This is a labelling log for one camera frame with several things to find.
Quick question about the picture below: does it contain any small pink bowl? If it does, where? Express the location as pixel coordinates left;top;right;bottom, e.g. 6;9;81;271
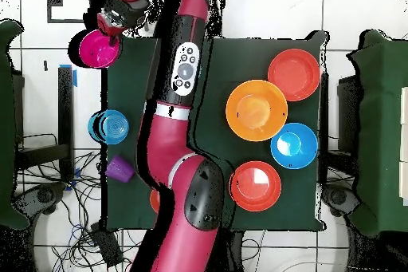
78;28;122;69

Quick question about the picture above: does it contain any purple cup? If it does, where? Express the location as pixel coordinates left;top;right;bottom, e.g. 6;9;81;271
104;155;136;184

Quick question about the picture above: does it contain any large yellow-orange bowl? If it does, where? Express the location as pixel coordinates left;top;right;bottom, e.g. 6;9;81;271
225;79;288;143

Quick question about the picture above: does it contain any large orange bowl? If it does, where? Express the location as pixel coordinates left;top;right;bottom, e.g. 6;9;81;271
229;160;283;212
267;48;321;103

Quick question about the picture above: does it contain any large blue bowl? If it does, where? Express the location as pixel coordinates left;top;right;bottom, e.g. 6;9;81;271
269;122;319;170

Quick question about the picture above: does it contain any blue tape strip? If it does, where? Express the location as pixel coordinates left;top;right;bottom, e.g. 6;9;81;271
58;63;78;88

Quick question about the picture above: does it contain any small blue bowl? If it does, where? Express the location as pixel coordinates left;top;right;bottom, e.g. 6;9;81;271
87;109;131;146

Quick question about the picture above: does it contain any green cloth covered side table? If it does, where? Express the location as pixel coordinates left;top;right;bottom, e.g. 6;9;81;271
0;18;29;230
347;29;408;238

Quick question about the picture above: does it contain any dark green table cloth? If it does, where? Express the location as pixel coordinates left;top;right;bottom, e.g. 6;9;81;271
100;28;329;232

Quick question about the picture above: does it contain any small orange bowl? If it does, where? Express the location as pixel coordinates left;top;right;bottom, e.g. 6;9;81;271
149;187;161;215

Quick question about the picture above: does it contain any black office chair base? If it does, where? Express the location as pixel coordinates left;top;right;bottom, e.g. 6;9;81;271
321;183;361;219
14;182;66;217

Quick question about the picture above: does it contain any black power box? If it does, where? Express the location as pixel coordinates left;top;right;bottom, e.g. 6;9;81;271
89;222;124;269

